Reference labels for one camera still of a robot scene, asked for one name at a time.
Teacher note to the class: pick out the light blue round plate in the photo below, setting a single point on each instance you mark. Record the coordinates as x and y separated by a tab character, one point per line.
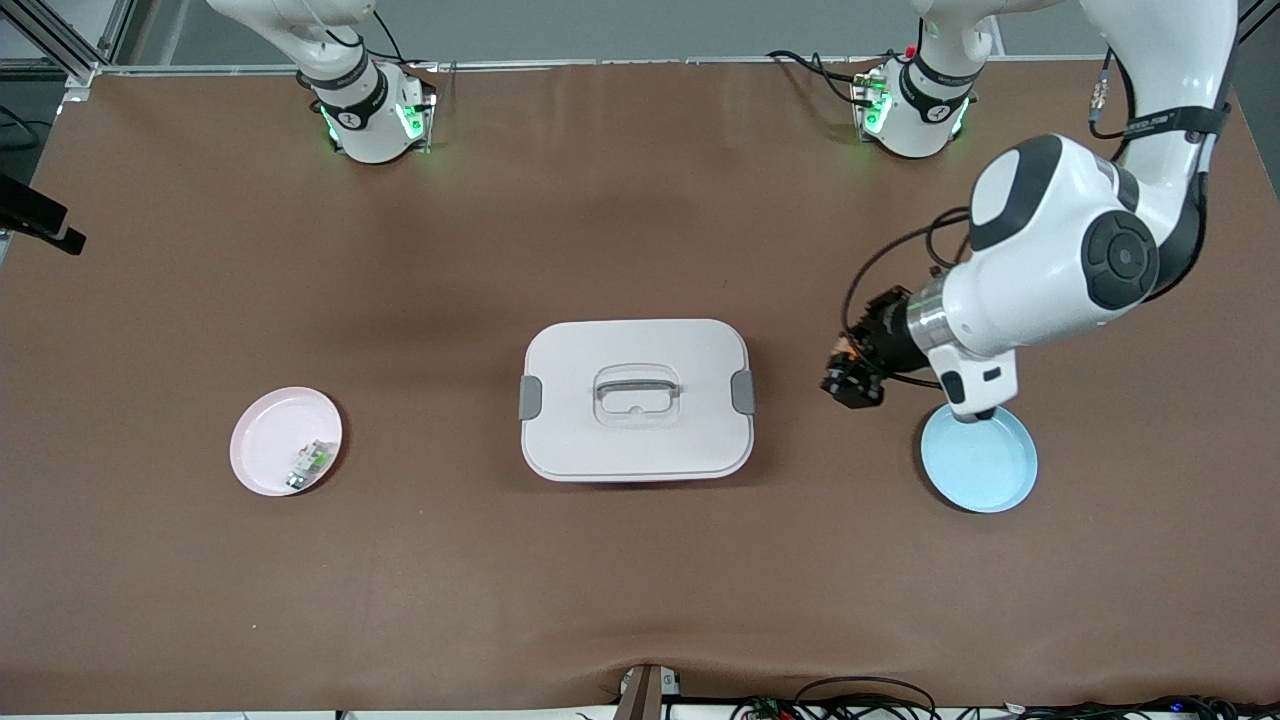
985	465

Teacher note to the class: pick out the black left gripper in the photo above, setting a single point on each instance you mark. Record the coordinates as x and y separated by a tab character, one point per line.
886	344

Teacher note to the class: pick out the metal table edge rail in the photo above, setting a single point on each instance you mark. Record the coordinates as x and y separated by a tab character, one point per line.
600	63

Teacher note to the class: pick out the green and white switch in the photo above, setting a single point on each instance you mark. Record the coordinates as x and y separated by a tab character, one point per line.
318	457

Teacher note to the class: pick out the brown table mat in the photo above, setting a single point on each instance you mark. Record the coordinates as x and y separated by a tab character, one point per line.
640	560

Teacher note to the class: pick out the white lidded storage box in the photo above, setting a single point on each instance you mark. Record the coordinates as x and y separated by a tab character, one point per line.
680	450

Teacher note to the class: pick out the aluminium frame post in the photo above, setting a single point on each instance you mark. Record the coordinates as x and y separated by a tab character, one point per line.
70	45

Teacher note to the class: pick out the grey box latch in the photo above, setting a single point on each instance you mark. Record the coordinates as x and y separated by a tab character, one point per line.
743	392
530	398

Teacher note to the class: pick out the pink round plate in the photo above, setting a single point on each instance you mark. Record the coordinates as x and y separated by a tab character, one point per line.
265	450

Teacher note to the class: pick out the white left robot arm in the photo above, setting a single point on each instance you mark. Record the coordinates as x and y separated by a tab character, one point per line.
1050	270

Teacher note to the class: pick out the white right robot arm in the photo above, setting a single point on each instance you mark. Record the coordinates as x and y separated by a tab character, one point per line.
360	110

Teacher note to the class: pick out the metal table edge bracket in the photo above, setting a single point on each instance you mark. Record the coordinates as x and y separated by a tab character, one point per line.
645	692

